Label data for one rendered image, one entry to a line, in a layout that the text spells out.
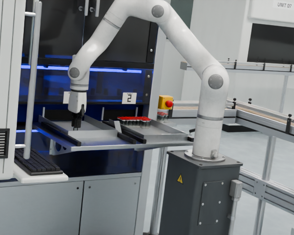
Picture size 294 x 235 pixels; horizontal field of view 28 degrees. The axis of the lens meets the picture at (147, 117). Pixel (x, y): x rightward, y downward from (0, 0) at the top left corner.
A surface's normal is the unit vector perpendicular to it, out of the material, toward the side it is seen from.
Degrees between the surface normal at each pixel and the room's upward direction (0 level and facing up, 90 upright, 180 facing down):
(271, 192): 90
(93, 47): 49
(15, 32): 90
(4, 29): 90
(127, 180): 90
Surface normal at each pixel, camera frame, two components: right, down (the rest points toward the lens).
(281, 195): -0.83, 0.01
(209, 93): -0.25, 0.73
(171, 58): 0.54, 0.22
